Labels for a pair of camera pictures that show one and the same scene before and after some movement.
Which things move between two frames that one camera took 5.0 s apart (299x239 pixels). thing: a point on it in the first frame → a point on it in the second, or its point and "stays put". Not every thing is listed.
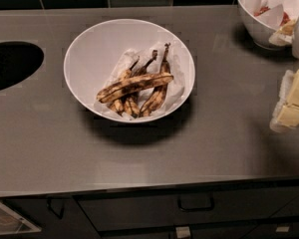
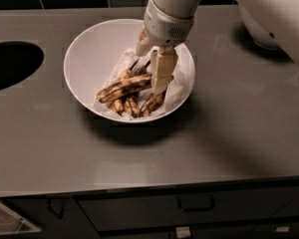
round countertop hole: x=12 y=62 stays put
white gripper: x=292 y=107 → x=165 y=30
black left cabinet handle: x=59 y=216 stays put
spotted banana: x=134 y=85 stays put
